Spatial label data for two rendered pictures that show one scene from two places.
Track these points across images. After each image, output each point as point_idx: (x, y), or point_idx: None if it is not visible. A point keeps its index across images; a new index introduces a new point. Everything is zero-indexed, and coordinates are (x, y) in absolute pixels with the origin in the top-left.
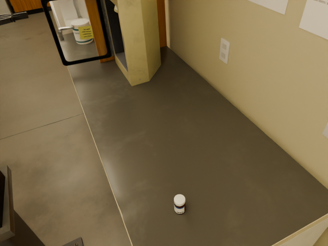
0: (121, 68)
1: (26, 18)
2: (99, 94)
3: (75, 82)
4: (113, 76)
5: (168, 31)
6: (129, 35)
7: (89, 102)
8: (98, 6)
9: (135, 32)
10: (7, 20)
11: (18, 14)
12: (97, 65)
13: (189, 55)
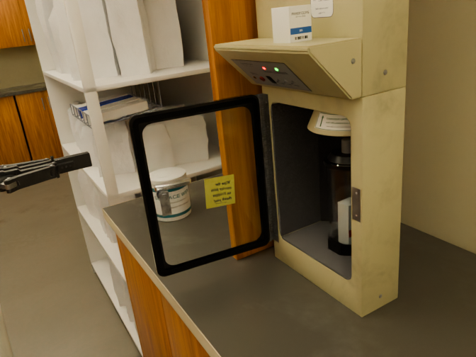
0: (306, 269)
1: (86, 166)
2: (287, 352)
3: (200, 320)
4: (293, 292)
5: None
6: (374, 185)
7: None
8: (256, 129)
9: (386, 177)
10: (42, 175)
11: (70, 159)
12: (234, 267)
13: (452, 224)
